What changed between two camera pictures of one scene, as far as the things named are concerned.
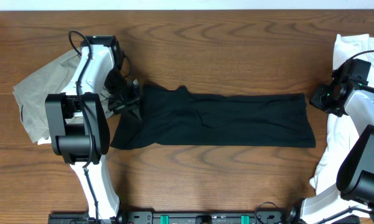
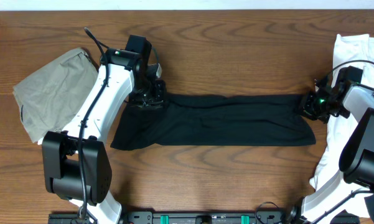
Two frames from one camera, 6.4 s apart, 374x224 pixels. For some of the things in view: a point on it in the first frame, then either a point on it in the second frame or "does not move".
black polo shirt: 168,116 does not move
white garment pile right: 341,135 does not move
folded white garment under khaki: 42,140 does not move
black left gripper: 124,104 → 147,101
